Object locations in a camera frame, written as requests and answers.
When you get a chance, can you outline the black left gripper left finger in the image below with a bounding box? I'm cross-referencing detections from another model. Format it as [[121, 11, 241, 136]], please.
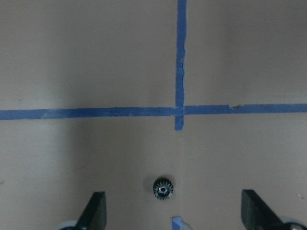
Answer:
[[74, 192, 106, 230]]

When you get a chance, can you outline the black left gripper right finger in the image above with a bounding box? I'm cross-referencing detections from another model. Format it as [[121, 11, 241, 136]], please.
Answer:
[[241, 189, 283, 228]]

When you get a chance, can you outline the small black bearing gear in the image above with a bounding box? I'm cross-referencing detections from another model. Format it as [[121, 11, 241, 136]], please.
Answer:
[[153, 177, 174, 200]]

